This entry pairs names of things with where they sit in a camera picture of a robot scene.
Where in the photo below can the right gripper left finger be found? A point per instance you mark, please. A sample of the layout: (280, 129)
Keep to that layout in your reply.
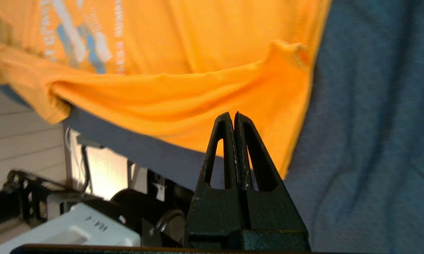
(215, 218)

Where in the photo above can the yellow printed t-shirt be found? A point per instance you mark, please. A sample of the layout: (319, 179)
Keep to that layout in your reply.
(197, 98)

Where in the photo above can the white robot chassis panel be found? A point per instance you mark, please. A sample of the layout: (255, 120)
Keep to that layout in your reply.
(106, 173)

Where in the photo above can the grey-blue bed sheet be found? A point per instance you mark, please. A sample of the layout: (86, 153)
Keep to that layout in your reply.
(374, 123)

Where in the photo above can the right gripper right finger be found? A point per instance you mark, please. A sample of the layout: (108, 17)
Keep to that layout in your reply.
(275, 218)

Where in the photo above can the white labelled robot cover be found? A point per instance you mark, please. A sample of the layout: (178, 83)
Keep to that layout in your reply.
(74, 229)

